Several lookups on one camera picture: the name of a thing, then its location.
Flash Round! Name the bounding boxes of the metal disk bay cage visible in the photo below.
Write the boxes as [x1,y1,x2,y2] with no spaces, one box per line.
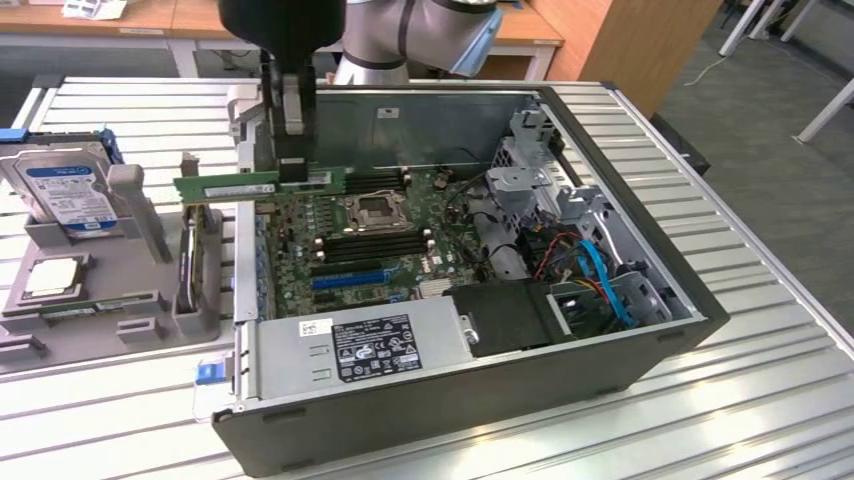
[484,107,695,332]

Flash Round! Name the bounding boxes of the hard disk blue label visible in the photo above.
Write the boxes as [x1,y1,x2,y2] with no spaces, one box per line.
[0,141,123,237]

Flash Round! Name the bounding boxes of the green RAM stick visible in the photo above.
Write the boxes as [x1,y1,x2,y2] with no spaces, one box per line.
[38,298,156,322]
[172,168,351,205]

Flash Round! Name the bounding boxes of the blue plastic disk caddy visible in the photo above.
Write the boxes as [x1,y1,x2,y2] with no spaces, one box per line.
[0,128,128,167]

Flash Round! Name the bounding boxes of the small silver heatsink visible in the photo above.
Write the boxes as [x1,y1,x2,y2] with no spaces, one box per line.
[419,279,456,302]

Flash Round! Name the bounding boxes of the black fan shroud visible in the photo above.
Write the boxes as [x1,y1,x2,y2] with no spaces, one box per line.
[441,278,559,359]

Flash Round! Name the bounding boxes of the blue expansion slot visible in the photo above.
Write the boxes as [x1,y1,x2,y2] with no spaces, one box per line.
[311,269,391,292]

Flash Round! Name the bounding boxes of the green motherboard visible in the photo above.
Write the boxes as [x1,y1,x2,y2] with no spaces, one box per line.
[252,167,535,321]

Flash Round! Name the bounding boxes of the graphics card metal bracket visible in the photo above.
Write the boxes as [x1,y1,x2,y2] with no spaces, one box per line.
[173,151,209,314]

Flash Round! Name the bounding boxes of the white papers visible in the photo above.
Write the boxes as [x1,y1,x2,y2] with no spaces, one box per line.
[61,0,123,20]

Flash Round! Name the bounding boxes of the wooden cabinet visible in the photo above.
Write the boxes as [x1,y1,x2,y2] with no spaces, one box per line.
[546,0,726,119]

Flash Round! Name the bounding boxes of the blue flat data wire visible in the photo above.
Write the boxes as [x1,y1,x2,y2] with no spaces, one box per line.
[575,239,636,329]

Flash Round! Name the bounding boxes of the silver CPU chip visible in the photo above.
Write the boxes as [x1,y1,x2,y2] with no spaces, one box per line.
[18,256,92,297]

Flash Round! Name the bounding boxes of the grey power supply unit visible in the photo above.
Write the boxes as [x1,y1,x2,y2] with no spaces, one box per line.
[244,298,479,402]

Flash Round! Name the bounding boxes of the wooden desk white frame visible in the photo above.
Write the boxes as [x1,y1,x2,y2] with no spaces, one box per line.
[0,0,566,79]

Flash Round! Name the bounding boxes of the black expansion slot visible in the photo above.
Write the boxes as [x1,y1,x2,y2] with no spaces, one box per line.
[308,259,384,279]

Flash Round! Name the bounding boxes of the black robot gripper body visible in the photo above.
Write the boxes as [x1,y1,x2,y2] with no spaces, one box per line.
[219,0,347,75]

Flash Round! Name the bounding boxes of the black open PC case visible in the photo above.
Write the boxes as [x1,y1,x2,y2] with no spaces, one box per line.
[211,79,732,479]

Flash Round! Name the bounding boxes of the grey parts rack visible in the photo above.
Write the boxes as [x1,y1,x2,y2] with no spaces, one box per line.
[0,163,225,370]

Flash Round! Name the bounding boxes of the metal CPU socket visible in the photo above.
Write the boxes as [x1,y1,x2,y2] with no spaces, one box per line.
[340,192,415,236]

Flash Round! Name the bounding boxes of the white table leg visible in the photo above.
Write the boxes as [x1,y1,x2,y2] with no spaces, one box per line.
[795,76,854,144]
[716,0,770,58]

